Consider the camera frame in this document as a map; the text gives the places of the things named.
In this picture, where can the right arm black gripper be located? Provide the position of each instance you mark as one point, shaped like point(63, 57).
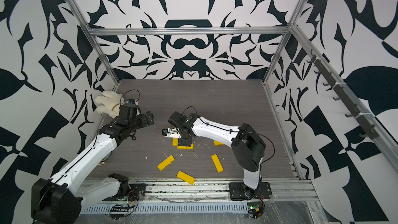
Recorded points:
point(183, 142)

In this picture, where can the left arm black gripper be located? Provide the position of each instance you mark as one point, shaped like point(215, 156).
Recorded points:
point(145, 122)

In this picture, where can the yellow block bar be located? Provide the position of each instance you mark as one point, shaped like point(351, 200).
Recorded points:
point(191, 147)

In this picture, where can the yellow block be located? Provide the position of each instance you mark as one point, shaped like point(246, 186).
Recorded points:
point(217, 163)

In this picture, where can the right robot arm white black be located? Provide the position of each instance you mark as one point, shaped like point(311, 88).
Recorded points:
point(246, 144)

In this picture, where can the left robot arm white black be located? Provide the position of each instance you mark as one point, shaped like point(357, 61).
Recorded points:
point(59, 199)

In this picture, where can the white plush teddy bear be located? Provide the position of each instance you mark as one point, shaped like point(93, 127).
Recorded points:
point(109, 103)

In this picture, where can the yellow block front edge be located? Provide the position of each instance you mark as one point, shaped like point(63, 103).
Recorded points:
point(185, 177)

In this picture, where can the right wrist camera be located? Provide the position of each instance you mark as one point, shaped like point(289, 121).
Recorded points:
point(171, 133)

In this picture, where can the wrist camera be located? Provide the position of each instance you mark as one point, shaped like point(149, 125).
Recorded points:
point(131, 101)
point(171, 133)

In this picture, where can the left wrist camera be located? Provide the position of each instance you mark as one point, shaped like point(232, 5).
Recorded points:
point(131, 101)

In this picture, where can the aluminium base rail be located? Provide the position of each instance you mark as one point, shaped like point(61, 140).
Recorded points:
point(175, 190)

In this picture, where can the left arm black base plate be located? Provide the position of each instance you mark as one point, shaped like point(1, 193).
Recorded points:
point(135, 192)

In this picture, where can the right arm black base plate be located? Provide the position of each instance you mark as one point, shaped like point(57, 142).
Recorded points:
point(240, 192)

